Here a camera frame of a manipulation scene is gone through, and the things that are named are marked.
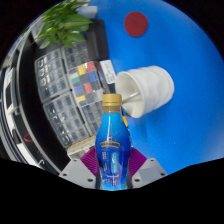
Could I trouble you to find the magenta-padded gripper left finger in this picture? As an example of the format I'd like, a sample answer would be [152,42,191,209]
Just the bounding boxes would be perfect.
[59,147,100,190]

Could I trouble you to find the flat round red coaster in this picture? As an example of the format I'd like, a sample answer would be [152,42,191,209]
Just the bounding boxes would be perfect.
[123,11,149,38]

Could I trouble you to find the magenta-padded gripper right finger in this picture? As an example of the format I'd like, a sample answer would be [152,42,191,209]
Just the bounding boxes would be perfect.
[128,147,168,190]

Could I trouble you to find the green leafy plant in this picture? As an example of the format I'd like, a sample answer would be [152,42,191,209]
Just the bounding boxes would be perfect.
[33,0,94,50]

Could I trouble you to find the clear box with coloured parts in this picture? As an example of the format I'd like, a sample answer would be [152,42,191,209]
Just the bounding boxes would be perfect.
[68,61,105,108]

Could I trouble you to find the white ribbed cup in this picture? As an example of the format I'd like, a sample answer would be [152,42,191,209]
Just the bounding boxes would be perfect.
[114,65,175,119]

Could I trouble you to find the black workbench shelf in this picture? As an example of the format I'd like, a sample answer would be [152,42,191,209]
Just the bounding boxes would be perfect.
[14,33,69,175]

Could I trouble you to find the black box with white label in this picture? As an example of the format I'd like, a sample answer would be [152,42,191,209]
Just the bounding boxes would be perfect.
[98,59,118,94]

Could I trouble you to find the white plant pot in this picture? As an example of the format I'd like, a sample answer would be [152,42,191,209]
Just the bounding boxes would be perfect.
[76,4,100,20]

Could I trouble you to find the blue drink bottle gold cap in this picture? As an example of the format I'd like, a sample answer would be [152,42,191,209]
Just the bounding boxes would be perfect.
[94,93,133,191]

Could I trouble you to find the metal spoon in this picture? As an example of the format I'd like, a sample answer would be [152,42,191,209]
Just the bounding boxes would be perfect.
[121,91,141,105]

